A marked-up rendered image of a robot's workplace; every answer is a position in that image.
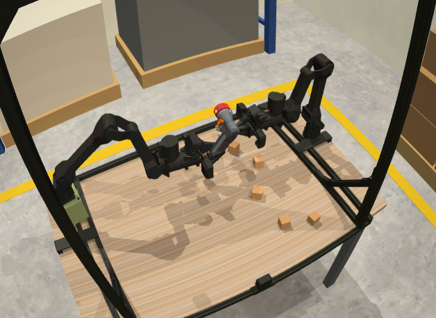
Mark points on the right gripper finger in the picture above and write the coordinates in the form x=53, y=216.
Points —
x=242, y=121
x=245, y=130

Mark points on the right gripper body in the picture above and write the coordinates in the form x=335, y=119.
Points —
x=261, y=137

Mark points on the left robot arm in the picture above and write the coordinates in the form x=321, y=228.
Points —
x=104, y=132

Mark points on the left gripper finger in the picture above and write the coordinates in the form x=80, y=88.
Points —
x=215, y=156
x=205, y=146

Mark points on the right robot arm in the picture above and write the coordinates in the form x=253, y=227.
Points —
x=290, y=109

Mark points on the black hose nozzle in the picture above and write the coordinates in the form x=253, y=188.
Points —
x=227, y=127

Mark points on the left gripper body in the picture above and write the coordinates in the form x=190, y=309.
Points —
x=206, y=165

